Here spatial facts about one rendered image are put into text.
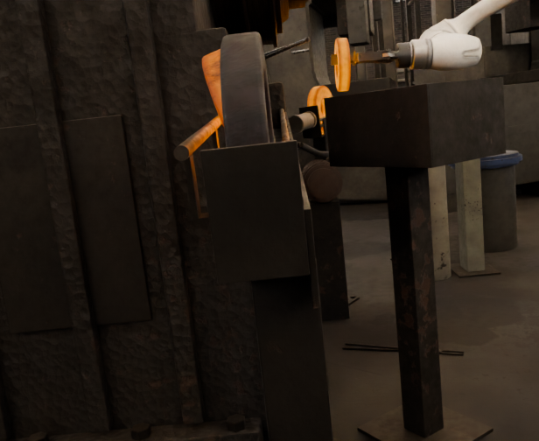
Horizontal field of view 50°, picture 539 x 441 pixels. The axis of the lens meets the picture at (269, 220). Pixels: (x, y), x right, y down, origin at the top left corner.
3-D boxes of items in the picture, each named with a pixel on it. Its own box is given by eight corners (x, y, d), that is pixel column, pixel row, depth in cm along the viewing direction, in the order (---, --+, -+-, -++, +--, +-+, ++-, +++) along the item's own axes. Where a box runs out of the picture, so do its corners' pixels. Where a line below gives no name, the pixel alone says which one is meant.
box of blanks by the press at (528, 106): (433, 215, 357) (425, 87, 344) (377, 200, 437) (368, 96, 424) (575, 192, 380) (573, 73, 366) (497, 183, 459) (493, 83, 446)
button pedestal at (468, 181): (461, 280, 225) (453, 119, 214) (444, 264, 248) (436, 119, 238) (503, 276, 224) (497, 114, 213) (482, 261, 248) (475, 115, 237)
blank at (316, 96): (318, 140, 204) (326, 139, 202) (302, 105, 194) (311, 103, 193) (331, 113, 213) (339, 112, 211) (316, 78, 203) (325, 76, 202)
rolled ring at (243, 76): (262, 34, 60) (231, 38, 60) (255, 28, 42) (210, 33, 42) (282, 207, 65) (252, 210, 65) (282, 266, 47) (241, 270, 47)
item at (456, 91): (450, 485, 106) (426, 83, 94) (353, 430, 128) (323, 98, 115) (516, 441, 117) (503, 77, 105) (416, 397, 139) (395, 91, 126)
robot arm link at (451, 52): (431, 74, 173) (422, 67, 185) (485, 72, 172) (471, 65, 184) (434, 37, 168) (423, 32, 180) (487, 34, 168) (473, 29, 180)
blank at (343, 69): (338, 37, 167) (349, 36, 167) (333, 39, 182) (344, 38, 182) (339, 92, 171) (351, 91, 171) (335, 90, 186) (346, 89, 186)
